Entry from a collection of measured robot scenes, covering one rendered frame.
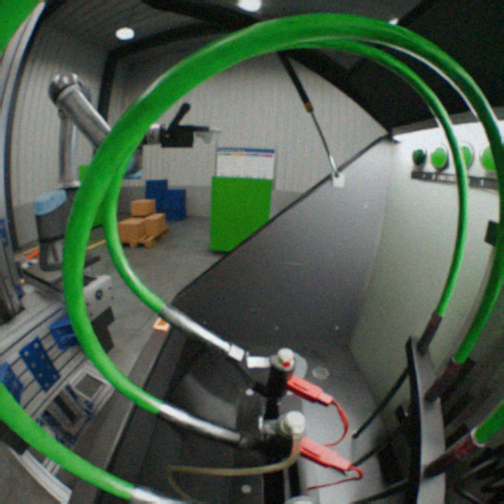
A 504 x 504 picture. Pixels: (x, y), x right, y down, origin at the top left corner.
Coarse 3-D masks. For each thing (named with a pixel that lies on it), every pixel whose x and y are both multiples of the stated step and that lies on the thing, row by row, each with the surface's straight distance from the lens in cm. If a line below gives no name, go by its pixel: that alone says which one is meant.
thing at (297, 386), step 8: (296, 376) 27; (288, 384) 26; (296, 384) 26; (304, 384) 26; (296, 392) 26; (304, 392) 25; (312, 392) 26; (320, 392) 26; (312, 400) 26; (320, 400) 26; (328, 400) 26
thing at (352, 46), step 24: (288, 48) 20; (336, 48) 22; (360, 48) 22; (408, 72) 24; (432, 96) 25; (456, 144) 26; (120, 168) 20; (456, 168) 27; (456, 240) 28; (120, 264) 21; (456, 264) 29; (144, 288) 22
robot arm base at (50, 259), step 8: (40, 240) 78; (48, 240) 75; (56, 240) 75; (40, 248) 79; (48, 248) 76; (56, 248) 75; (40, 256) 79; (48, 256) 76; (56, 256) 75; (40, 264) 79; (48, 264) 76; (56, 264) 75
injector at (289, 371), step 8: (272, 360) 25; (272, 368) 25; (280, 368) 24; (288, 368) 24; (272, 376) 25; (280, 376) 25; (288, 376) 25; (256, 384) 28; (264, 384) 29; (272, 384) 26; (280, 384) 26; (264, 392) 28; (272, 392) 28; (280, 392) 27; (272, 400) 29; (280, 400) 29; (272, 408) 32; (264, 416) 35; (272, 416) 34
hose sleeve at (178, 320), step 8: (168, 304) 22; (160, 312) 22; (168, 312) 21; (176, 312) 22; (168, 320) 22; (176, 320) 22; (184, 320) 22; (192, 320) 22; (176, 328) 22; (184, 328) 22; (192, 328) 22; (200, 328) 22; (192, 336) 22; (200, 336) 22; (208, 336) 22; (216, 336) 23; (200, 344) 23; (208, 344) 22; (216, 344) 22; (224, 344) 23; (216, 352) 23; (224, 352) 23
